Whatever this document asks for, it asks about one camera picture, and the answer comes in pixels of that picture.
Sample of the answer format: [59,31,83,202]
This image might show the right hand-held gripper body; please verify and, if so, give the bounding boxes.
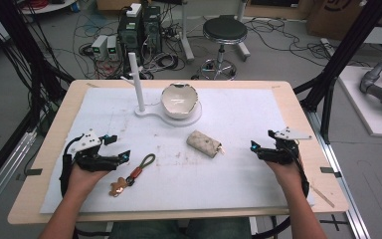
[264,126,312,166]

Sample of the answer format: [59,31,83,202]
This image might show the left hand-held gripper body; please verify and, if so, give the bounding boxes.
[67,128,122,173]

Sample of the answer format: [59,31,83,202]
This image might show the person's right hand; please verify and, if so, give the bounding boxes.
[266,158,308,197]

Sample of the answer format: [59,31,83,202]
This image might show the person's left hand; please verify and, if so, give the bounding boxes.
[67,163,111,201]

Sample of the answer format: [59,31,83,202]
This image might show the dark tape strip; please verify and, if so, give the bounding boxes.
[319,166,343,179]
[15,167,44,182]

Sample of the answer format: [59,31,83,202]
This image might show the white table mat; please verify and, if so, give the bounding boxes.
[39,87,316,215]

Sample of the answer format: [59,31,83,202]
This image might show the beige key pouch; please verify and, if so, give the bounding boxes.
[186,129,226,159]

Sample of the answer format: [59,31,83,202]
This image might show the thin wooden stick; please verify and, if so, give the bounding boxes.
[309,184,336,209]

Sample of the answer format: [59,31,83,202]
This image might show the white eggshell-shaped bowl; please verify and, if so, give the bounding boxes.
[160,83,200,120]

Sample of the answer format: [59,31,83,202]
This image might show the white floor board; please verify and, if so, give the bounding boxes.
[337,65,382,139]

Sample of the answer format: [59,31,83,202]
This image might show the grey power supply unit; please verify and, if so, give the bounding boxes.
[105,35,119,62]
[91,34,109,62]

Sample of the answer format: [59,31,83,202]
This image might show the person's legs in jeans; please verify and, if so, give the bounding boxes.
[108,217,254,239]

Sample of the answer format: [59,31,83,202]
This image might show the black computer tower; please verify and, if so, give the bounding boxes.
[116,9,144,66]
[142,4,164,56]

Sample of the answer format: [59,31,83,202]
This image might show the black round stool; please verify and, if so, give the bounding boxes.
[198,14,251,82]

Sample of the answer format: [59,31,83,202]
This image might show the cardboard box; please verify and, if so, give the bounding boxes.
[305,0,367,42]

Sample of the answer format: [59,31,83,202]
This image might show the bear charm keychain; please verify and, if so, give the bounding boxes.
[108,152,157,198]

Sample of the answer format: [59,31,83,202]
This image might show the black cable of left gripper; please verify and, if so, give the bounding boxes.
[59,133,86,199]

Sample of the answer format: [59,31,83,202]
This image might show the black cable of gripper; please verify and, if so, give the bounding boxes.
[292,142,312,202]
[59,133,86,199]

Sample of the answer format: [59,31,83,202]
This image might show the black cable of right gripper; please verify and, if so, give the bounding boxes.
[292,142,312,202]

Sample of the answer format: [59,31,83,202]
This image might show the aluminium rail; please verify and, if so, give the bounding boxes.
[0,129,38,222]
[304,109,372,239]

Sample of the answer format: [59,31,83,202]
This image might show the white stand with post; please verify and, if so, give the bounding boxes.
[120,52,203,128]

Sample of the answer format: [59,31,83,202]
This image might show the tangle of floor cables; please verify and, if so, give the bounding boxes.
[69,6,372,81]

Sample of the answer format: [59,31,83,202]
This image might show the black metal frame post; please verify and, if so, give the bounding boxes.
[0,0,76,197]
[292,0,382,144]

